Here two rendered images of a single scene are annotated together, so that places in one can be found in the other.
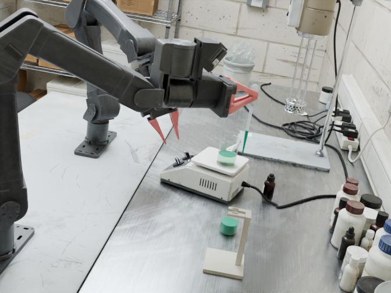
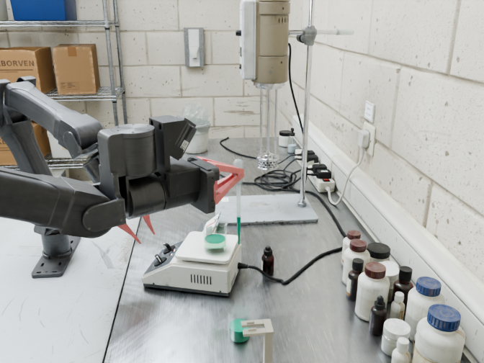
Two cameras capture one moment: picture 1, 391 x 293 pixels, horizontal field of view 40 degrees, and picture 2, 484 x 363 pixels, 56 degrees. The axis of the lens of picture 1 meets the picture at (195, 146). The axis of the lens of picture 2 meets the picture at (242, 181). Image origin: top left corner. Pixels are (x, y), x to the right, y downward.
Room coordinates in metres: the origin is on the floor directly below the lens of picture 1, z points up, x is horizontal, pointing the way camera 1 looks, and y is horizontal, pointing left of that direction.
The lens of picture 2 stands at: (0.36, 0.02, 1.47)
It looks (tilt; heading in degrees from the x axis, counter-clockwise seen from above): 20 degrees down; 349
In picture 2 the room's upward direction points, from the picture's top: straight up
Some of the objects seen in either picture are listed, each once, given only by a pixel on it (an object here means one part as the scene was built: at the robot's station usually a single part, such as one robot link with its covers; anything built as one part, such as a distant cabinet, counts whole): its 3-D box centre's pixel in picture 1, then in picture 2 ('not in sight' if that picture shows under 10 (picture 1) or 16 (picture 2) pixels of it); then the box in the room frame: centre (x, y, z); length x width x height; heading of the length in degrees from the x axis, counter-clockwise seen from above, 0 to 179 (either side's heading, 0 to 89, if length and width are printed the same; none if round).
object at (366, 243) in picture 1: (366, 243); (397, 308); (1.04, -0.41, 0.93); 0.03 x 0.03 x 0.07
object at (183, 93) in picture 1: (176, 89); (140, 191); (0.98, 0.05, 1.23); 0.07 x 0.06 x 0.07; 116
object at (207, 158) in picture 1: (220, 160); (207, 246); (1.26, -0.07, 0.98); 0.12 x 0.12 x 0.01; 68
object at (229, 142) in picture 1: (228, 150); (216, 235); (1.23, -0.08, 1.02); 0.06 x 0.05 x 0.08; 53
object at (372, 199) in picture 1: (369, 208); (377, 258); (1.23, -0.46, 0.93); 0.05 x 0.05 x 0.06
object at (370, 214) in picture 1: (365, 224); (383, 281); (1.13, -0.43, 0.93); 0.06 x 0.06 x 0.07
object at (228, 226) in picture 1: (229, 220); (239, 323); (1.05, -0.10, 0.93); 0.04 x 0.04 x 0.06
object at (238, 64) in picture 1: (238, 64); (194, 126); (2.30, -0.13, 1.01); 0.14 x 0.14 x 0.21
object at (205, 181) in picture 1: (208, 172); (197, 262); (1.27, -0.05, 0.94); 0.22 x 0.13 x 0.08; 68
